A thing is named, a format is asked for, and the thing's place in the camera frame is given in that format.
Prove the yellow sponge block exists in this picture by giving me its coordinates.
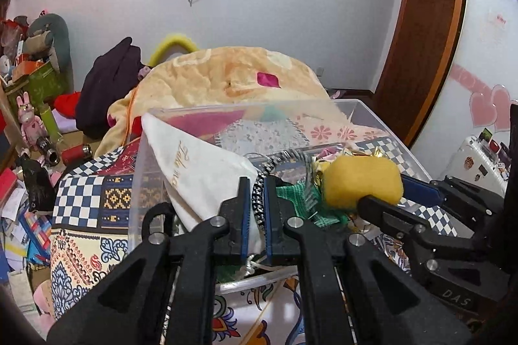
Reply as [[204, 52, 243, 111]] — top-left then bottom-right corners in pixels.
[[322, 159, 404, 213]]

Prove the green knitted cloth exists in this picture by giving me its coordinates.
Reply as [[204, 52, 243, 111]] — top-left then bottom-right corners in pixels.
[[276, 183, 349, 227]]

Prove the white embroidered cloth bag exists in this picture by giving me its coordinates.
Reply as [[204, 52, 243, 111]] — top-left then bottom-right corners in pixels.
[[141, 112, 257, 232]]

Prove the black white braided cord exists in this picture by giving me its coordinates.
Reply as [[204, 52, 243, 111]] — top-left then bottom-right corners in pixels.
[[250, 148, 313, 238]]

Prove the clear plastic storage box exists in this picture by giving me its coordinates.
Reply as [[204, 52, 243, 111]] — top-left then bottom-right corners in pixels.
[[127, 98, 432, 295]]

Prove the floral patterned scrunchie cloth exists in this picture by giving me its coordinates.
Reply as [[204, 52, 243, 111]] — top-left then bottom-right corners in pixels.
[[312, 149, 391, 174]]

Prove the patterned patchwork tablecloth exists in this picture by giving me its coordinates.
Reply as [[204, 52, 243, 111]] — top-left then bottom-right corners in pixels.
[[48, 133, 474, 345]]

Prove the black plastic bag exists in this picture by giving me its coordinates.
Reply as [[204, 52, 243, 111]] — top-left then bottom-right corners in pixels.
[[20, 154, 57, 214]]

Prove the red cylinder bottle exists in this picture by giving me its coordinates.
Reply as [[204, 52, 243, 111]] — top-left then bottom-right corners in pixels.
[[61, 144, 92, 166]]

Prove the green bottle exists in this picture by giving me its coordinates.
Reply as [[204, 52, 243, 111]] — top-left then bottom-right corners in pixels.
[[39, 104, 62, 143]]

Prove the pink rabbit figurine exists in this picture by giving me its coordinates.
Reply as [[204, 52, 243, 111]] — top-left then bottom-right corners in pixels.
[[17, 91, 47, 150]]

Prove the red cloth on floor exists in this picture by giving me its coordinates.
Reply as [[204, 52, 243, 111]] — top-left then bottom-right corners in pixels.
[[53, 91, 81, 120]]

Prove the beige floral blanket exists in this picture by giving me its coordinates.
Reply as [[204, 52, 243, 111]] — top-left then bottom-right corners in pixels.
[[95, 47, 328, 157]]

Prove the dark purple jacket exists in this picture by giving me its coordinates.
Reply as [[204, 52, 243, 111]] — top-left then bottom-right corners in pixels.
[[75, 37, 143, 140]]

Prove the green cardboard box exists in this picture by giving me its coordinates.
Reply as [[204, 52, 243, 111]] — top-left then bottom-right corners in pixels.
[[5, 63, 69, 116]]

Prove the yellow fuzzy hoop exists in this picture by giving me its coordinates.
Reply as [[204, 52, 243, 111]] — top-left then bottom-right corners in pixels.
[[147, 34, 198, 68]]

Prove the grey plush toy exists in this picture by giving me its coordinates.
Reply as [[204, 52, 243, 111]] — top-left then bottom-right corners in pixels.
[[23, 13, 71, 73]]

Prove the wooden door frame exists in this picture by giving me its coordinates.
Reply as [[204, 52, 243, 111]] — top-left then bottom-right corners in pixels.
[[373, 0, 466, 146]]

